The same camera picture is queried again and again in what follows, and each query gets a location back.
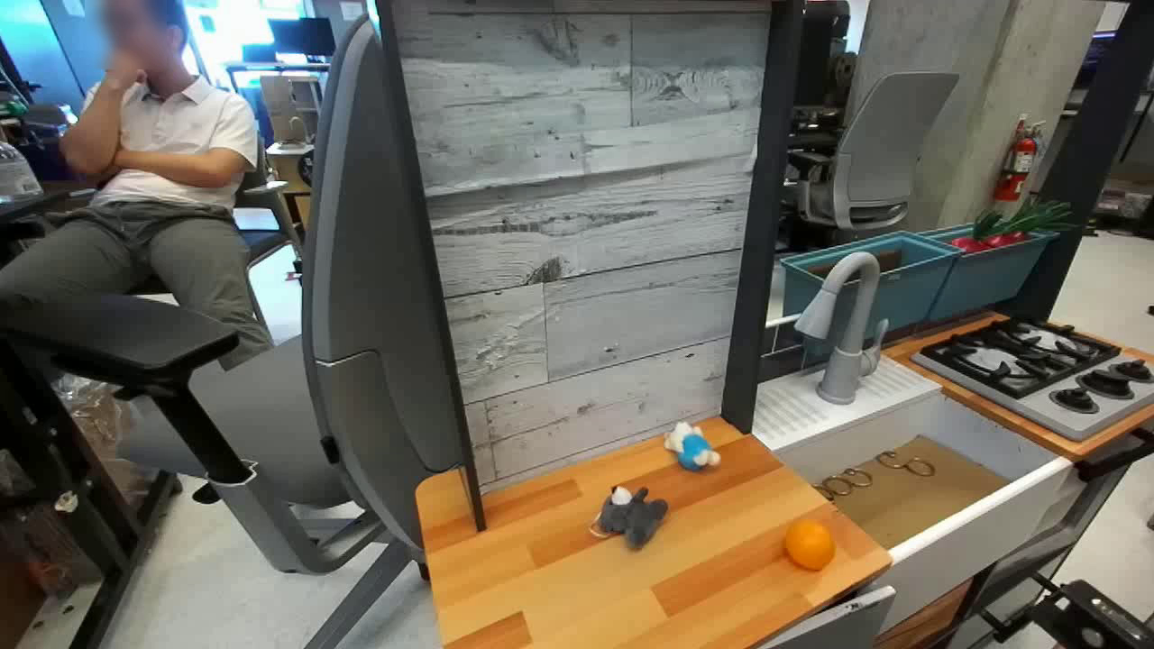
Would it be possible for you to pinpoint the grey kitchen faucet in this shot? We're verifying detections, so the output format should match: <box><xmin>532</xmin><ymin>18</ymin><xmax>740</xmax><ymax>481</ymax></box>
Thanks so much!
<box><xmin>793</xmin><ymin>249</ymin><xmax>894</xmax><ymax>408</ymax></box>

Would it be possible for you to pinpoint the blue white plush toy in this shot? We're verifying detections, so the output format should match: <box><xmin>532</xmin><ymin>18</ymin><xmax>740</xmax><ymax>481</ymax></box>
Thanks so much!
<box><xmin>662</xmin><ymin>420</ymin><xmax>725</xmax><ymax>476</ymax></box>

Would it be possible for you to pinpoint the dark grey plush toy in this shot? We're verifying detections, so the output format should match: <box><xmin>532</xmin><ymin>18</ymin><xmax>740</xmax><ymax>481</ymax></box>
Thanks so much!
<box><xmin>586</xmin><ymin>485</ymin><xmax>671</xmax><ymax>554</ymax></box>

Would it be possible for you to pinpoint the large grey office chair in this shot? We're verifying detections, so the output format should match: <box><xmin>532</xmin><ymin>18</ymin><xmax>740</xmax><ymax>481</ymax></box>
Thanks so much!
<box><xmin>120</xmin><ymin>15</ymin><xmax>477</xmax><ymax>649</ymax></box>

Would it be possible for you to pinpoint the light wooden countertop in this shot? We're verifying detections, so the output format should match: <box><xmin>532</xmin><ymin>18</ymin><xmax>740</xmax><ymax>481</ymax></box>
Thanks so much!
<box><xmin>410</xmin><ymin>416</ymin><xmax>894</xmax><ymax>649</ymax></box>

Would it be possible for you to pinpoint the orange fruit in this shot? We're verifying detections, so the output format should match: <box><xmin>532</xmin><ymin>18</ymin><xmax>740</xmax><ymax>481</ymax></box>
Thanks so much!
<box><xmin>781</xmin><ymin>517</ymin><xmax>839</xmax><ymax>574</ymax></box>

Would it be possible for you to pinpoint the large teal plastic bin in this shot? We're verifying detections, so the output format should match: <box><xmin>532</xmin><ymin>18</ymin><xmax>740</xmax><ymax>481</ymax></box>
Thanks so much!
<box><xmin>776</xmin><ymin>233</ymin><xmax>959</xmax><ymax>352</ymax></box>

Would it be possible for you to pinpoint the light grey mesh office chair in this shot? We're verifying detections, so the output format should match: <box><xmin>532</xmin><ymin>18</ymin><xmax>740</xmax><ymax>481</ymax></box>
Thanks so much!
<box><xmin>793</xmin><ymin>68</ymin><xmax>961</xmax><ymax>233</ymax></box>

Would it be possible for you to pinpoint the brown cardboard sheet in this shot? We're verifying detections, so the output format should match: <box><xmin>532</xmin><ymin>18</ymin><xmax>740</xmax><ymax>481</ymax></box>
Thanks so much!
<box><xmin>816</xmin><ymin>434</ymin><xmax>1010</xmax><ymax>551</ymax></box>

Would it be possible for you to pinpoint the wooden board under stove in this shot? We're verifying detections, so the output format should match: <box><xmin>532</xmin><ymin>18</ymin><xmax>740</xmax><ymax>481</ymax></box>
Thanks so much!
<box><xmin>880</xmin><ymin>308</ymin><xmax>1154</xmax><ymax>464</ymax></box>

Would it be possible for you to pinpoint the dark computer monitor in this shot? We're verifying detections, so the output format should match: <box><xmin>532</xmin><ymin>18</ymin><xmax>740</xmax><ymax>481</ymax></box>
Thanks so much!
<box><xmin>264</xmin><ymin>15</ymin><xmax>339</xmax><ymax>64</ymax></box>

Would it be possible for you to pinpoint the small teal plastic bin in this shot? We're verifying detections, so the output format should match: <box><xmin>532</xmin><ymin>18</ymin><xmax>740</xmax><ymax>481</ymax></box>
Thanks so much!
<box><xmin>924</xmin><ymin>226</ymin><xmax>1065</xmax><ymax>325</ymax></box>

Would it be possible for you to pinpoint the white ribbed drying mat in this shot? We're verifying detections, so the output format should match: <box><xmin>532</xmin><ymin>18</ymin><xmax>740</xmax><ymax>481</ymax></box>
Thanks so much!
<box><xmin>751</xmin><ymin>352</ymin><xmax>1088</xmax><ymax>634</ymax></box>

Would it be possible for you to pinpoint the seated person white shirt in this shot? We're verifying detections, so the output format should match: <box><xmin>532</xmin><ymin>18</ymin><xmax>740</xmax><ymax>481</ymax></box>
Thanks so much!
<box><xmin>0</xmin><ymin>0</ymin><xmax>267</xmax><ymax>366</ymax></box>

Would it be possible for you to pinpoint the black grey toy stovetop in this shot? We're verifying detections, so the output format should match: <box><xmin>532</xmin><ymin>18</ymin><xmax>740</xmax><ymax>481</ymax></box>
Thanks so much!
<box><xmin>911</xmin><ymin>319</ymin><xmax>1154</xmax><ymax>444</ymax></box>

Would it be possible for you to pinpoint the green leafy plant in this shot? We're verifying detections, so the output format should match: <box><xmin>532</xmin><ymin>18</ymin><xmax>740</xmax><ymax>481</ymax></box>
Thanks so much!
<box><xmin>970</xmin><ymin>197</ymin><xmax>1082</xmax><ymax>242</ymax></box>

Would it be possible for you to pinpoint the red fire extinguisher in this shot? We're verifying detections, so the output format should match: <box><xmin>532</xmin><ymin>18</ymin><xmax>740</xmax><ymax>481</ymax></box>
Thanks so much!
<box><xmin>990</xmin><ymin>117</ymin><xmax>1044</xmax><ymax>208</ymax></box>

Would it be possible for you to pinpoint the black metal stand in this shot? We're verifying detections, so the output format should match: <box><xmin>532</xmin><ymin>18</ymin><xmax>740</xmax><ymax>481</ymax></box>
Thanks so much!
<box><xmin>959</xmin><ymin>574</ymin><xmax>1154</xmax><ymax>649</ymax></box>

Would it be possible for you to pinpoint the black vertical frame post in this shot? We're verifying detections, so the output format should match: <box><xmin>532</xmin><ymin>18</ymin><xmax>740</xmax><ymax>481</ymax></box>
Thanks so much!
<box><xmin>719</xmin><ymin>0</ymin><xmax>808</xmax><ymax>437</ymax></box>

